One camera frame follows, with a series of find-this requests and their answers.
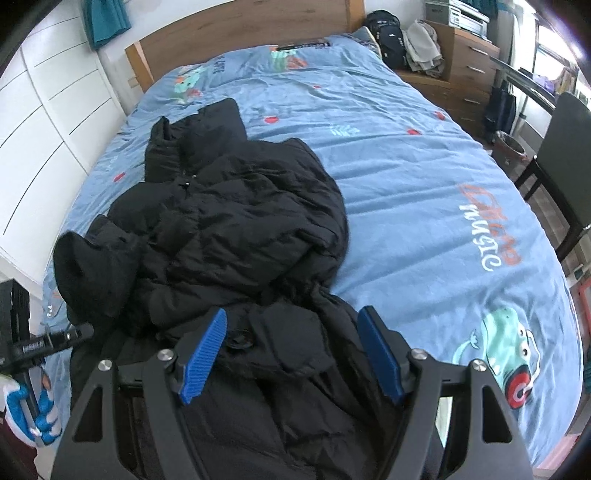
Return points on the black striped pillow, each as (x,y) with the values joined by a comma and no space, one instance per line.
(317,43)

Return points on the black chair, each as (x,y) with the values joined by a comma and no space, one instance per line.
(562,167)

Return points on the wooden bed headboard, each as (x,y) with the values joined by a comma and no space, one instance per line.
(237,25)

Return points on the blue and white gloved hand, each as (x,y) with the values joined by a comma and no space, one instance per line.
(29,408)

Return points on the beige clothes pile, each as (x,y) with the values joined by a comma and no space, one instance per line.
(423,50)

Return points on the black backpack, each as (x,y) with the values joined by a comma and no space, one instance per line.
(386,29)

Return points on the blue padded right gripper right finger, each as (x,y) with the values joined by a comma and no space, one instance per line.
(387,352)

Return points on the black puffer jacket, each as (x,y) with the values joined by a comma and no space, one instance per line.
(258,229)

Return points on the teal curtain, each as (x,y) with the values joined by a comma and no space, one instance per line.
(104,20)

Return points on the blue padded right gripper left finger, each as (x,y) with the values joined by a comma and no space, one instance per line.
(196,352)

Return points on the white sliding wardrobe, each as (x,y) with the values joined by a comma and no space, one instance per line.
(58,114)

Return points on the white printer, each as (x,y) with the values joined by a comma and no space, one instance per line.
(458,14)

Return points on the wooden chest of drawers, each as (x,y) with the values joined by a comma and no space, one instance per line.
(468,78)

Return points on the metal bowl on floor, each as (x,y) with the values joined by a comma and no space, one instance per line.
(507,149)

